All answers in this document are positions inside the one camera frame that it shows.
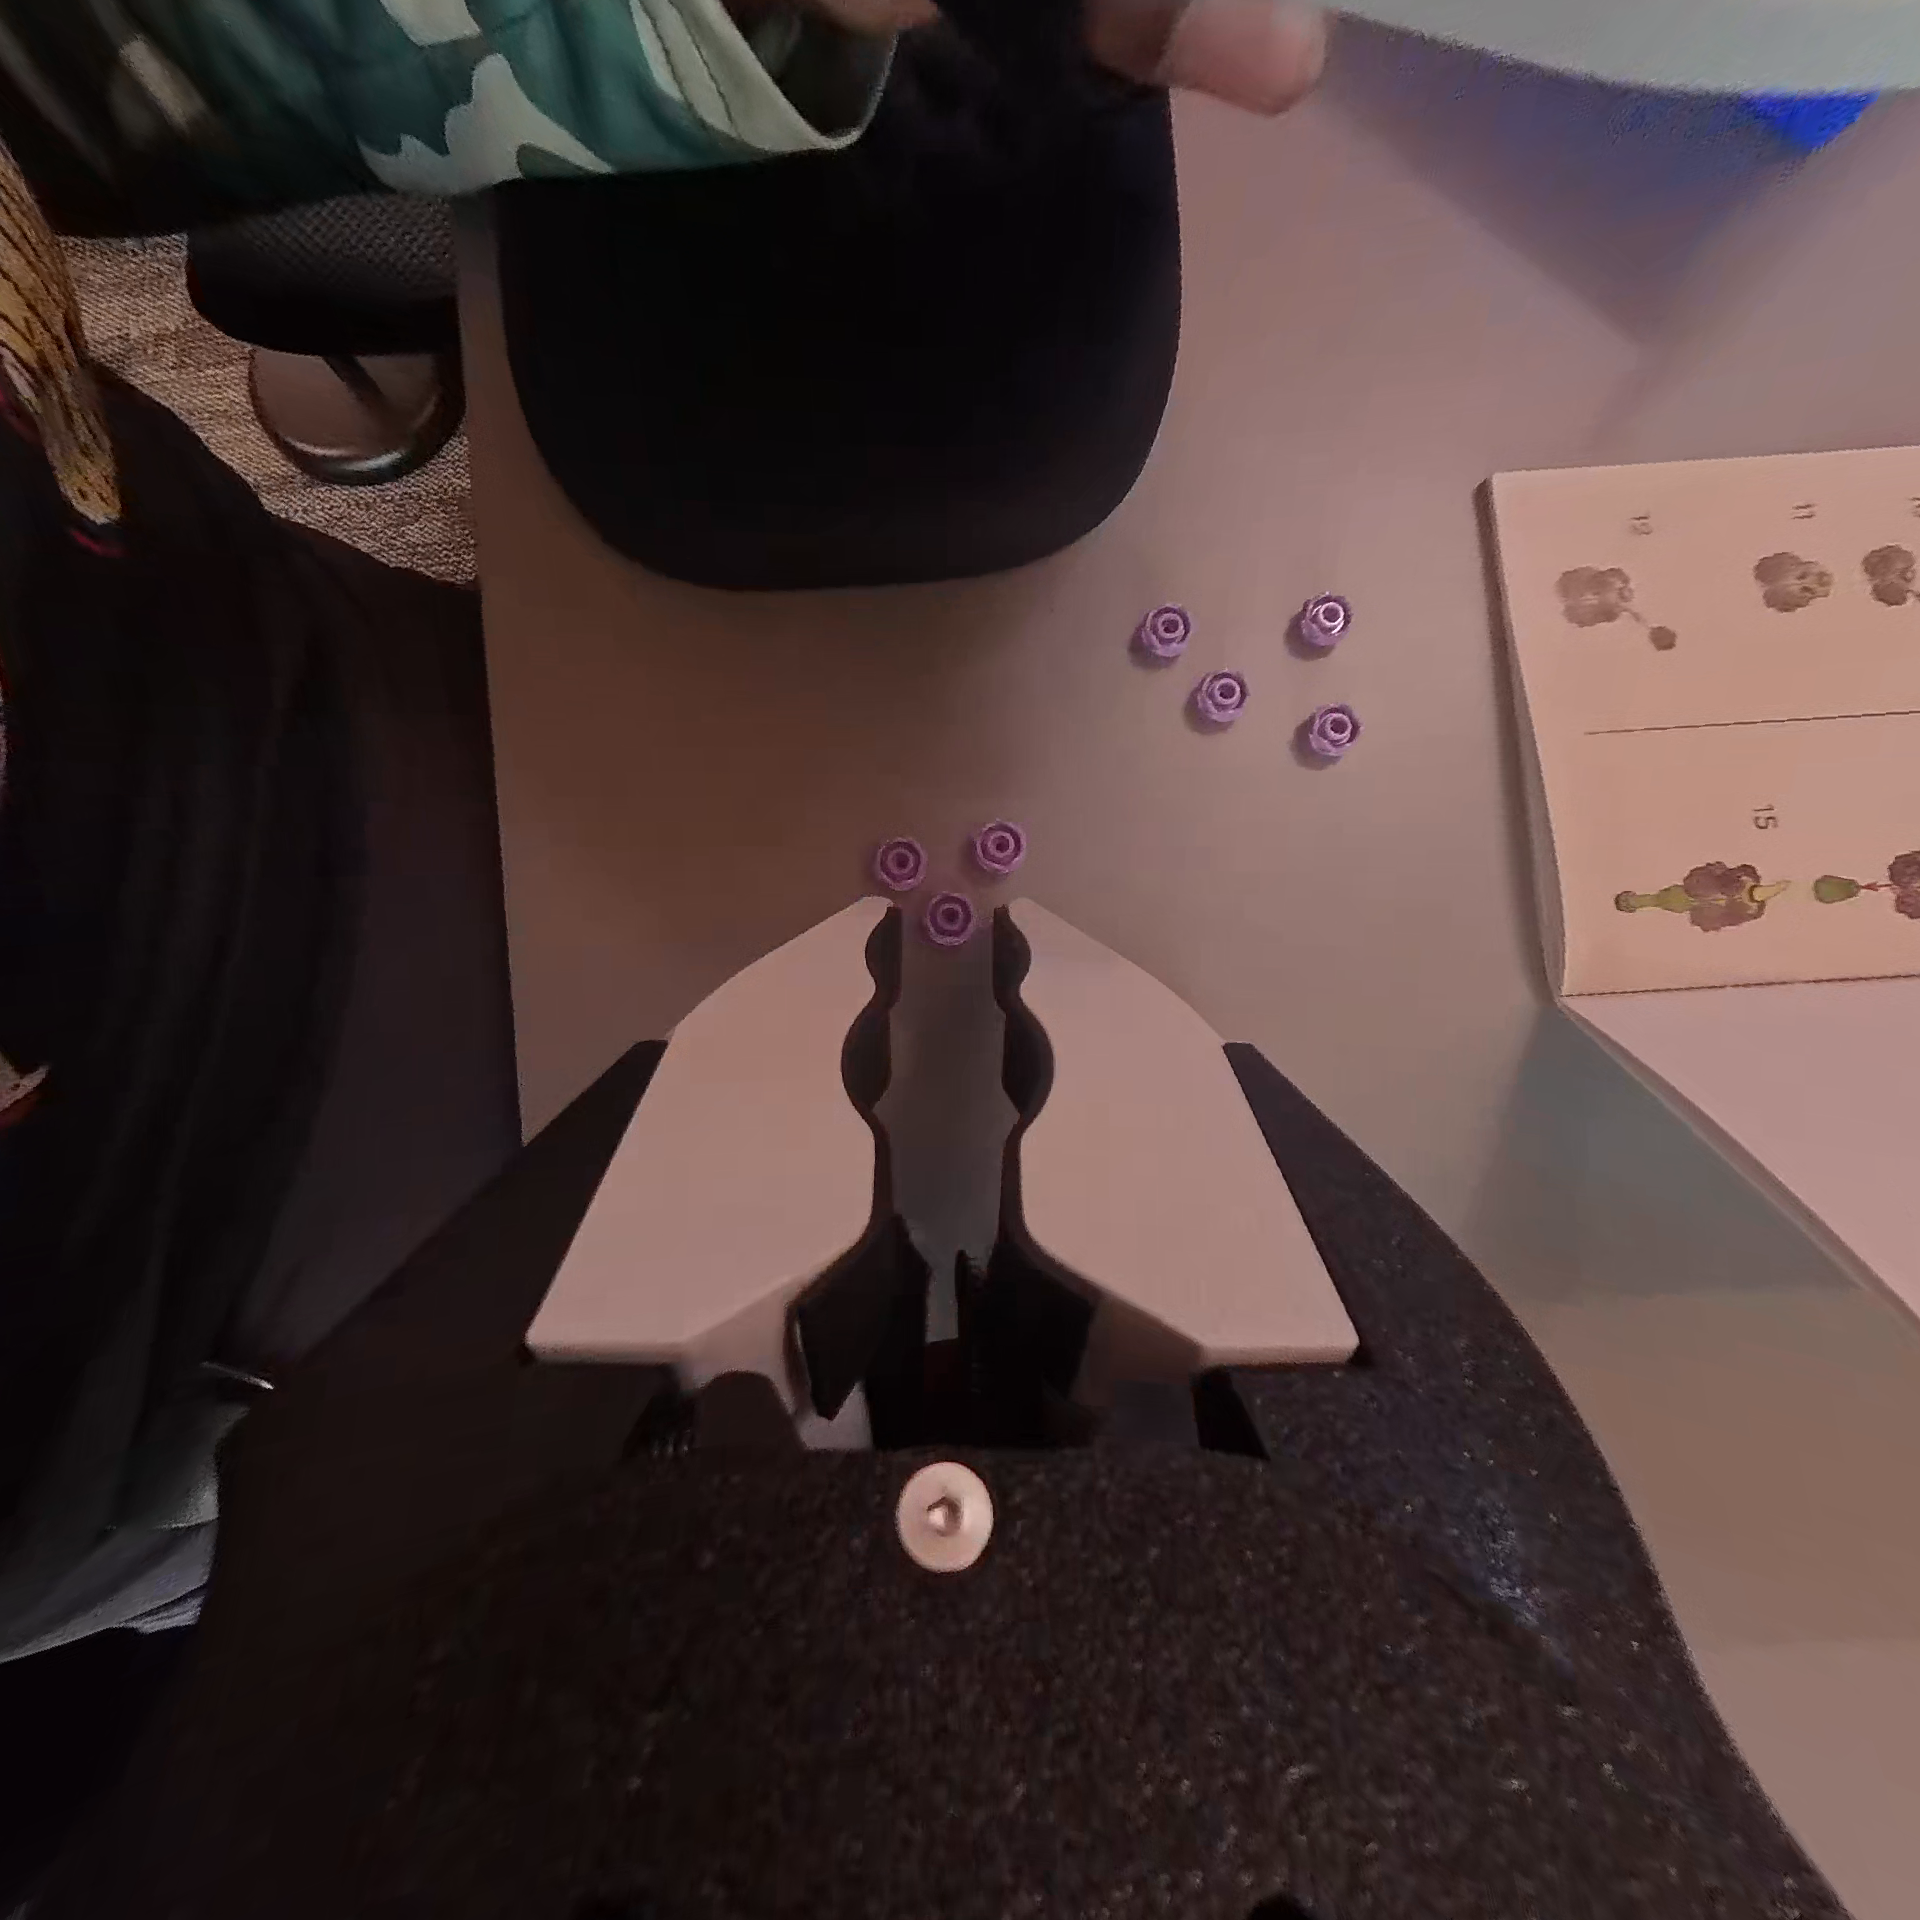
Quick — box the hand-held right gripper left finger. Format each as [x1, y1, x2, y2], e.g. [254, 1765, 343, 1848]
[525, 901, 926, 1413]

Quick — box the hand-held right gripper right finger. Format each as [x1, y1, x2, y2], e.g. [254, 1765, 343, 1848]
[985, 901, 1359, 1413]

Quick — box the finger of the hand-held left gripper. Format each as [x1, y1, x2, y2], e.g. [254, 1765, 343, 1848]
[1334, 0, 1920, 99]

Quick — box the blue plastic bin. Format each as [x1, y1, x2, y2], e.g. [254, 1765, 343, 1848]
[1742, 91, 1893, 153]

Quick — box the white instruction booklet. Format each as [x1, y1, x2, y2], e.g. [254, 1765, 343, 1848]
[1486, 445, 1920, 1320]

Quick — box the person's left forearm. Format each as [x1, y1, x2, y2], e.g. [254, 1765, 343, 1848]
[0, 0, 902, 205]

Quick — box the grey desk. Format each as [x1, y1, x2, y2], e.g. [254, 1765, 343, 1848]
[451, 0, 1920, 1920]

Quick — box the person's left hand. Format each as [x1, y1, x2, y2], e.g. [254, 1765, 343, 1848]
[811, 0, 1331, 117]

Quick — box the person's dark clothing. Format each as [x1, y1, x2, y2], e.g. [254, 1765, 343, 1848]
[0, 151, 527, 1801]

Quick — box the black mesh cushion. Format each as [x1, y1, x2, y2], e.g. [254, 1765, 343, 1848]
[496, 62, 1182, 592]

